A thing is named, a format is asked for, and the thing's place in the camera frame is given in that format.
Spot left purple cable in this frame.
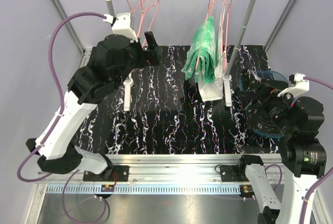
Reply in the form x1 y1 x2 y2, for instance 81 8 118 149
17 12 107 182

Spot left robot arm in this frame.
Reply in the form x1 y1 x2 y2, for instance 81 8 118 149
26 31 162 181

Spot green tie-dye trousers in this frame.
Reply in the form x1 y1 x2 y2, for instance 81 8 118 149
182 16 217 83

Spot aluminium corner post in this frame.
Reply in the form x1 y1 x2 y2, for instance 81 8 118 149
50 0 85 56
264 0 313 53

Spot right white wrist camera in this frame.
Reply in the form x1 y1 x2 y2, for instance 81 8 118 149
277 73 310 98

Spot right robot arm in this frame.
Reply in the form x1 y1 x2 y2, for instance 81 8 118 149
236 81 327 223

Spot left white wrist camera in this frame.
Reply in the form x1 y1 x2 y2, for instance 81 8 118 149
103 12 138 42

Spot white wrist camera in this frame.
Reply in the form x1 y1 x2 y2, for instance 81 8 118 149
277 73 310 98
103 12 138 42

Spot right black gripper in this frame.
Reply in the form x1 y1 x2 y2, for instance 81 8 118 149
238 82 297 135

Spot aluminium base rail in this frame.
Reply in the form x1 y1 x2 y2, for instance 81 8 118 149
37 153 284 185

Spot purple floor cable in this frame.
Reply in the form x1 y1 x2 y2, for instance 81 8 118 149
63 169 111 222

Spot white slotted cable duct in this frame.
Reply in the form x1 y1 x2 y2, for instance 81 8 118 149
46 184 240 195

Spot right aluminium corner post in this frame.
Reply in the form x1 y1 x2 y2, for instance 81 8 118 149
264 0 313 53

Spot pink wire hanger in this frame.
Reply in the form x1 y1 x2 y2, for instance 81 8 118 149
125 0 151 14
133 0 160 48
223 0 233 71
195 0 215 70

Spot blue plastic basket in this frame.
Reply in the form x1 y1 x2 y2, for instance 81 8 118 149
239 70 289 139

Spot left aluminium corner post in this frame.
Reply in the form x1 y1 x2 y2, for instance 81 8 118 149
50 0 85 56

